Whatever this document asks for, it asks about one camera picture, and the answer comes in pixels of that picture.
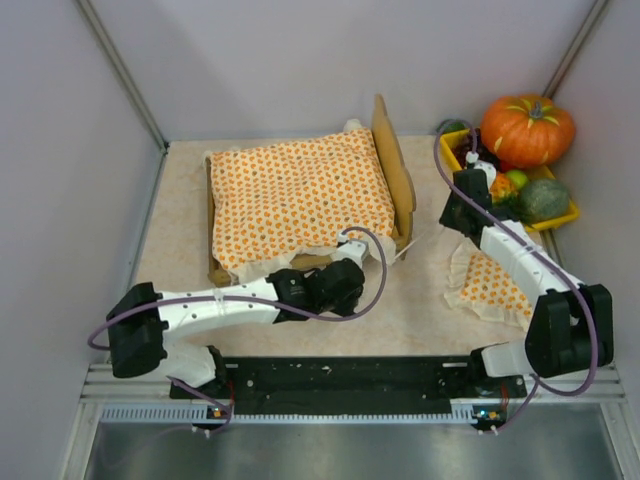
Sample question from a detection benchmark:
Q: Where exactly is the wooden pet bed frame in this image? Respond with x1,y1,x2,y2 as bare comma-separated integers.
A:
204,93,417,287

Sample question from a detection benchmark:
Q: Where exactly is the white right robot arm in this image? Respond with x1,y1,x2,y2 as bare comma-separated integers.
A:
440,168,614,397

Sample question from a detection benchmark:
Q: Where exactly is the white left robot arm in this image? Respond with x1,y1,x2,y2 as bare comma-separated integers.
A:
106,259,365,387

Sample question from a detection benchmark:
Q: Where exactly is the orange pineapple toy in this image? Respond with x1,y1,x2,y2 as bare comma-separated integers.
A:
489,172,518,206

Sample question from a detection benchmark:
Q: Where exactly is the red tomato under pumpkin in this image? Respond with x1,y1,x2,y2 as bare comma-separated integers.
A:
499,160,516,173

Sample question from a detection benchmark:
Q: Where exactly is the dark purple grape bunch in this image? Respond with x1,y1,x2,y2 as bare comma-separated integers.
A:
451,128,501,172

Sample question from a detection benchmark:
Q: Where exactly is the duck print pillow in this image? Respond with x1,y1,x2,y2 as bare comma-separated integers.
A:
444,241,533,331

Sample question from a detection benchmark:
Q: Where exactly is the green melon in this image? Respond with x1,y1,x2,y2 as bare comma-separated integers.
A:
518,178,571,224

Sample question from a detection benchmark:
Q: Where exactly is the dark green lime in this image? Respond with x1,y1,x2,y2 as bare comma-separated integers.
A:
436,119,466,134

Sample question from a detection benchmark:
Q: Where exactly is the orange pumpkin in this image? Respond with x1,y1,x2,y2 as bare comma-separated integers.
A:
480,94,576,169

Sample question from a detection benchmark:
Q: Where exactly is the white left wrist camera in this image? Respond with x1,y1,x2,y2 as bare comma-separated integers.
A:
331,239,369,268

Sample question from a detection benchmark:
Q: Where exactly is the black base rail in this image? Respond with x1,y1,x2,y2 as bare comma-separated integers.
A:
199,356,526,416

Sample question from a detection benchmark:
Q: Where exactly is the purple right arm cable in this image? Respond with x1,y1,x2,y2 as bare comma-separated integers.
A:
432,118,600,435

